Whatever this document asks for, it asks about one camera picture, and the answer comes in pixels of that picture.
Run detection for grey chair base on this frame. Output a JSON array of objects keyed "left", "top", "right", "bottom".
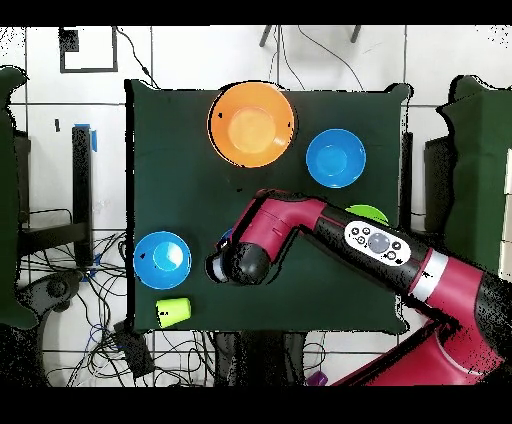
[{"left": 17, "top": 271, "right": 85, "bottom": 317}]

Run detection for camera tripod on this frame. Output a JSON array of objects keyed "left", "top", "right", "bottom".
[{"left": 258, "top": 25, "right": 363, "bottom": 48}]

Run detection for green cloth covered table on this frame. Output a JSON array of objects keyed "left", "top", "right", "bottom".
[
  {"left": 0, "top": 65, "right": 39, "bottom": 331},
  {"left": 433, "top": 74, "right": 512, "bottom": 277}
]

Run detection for black power strip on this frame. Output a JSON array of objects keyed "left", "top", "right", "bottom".
[{"left": 112, "top": 319, "right": 156, "bottom": 379}]

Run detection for black square floor frame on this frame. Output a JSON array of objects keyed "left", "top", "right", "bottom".
[{"left": 58, "top": 25, "right": 120, "bottom": 74}]

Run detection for black stand post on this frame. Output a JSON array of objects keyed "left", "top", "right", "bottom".
[
  {"left": 17, "top": 123, "right": 98, "bottom": 269},
  {"left": 399, "top": 131, "right": 415, "bottom": 231}
]

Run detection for yellow-green cup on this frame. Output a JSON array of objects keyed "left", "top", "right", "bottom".
[{"left": 154, "top": 296, "right": 192, "bottom": 329}]

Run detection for large blue bowl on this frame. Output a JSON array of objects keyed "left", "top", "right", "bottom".
[
  {"left": 305, "top": 128, "right": 367, "bottom": 189},
  {"left": 132, "top": 230, "right": 193, "bottom": 290}
]

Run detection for lime green bowl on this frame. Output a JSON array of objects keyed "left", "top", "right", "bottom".
[{"left": 344, "top": 204, "right": 389, "bottom": 225}]

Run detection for black floor cable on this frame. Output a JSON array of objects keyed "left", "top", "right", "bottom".
[
  {"left": 296, "top": 25, "right": 366, "bottom": 92},
  {"left": 114, "top": 26, "right": 160, "bottom": 90}
]

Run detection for orange bowl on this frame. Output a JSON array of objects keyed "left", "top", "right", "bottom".
[{"left": 206, "top": 81, "right": 296, "bottom": 169}]

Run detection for dark green tablecloth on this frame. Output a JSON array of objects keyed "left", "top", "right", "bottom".
[{"left": 124, "top": 77, "right": 415, "bottom": 335}]

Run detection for tangled floor cables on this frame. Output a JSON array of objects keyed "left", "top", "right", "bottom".
[{"left": 19, "top": 231, "right": 217, "bottom": 387}]

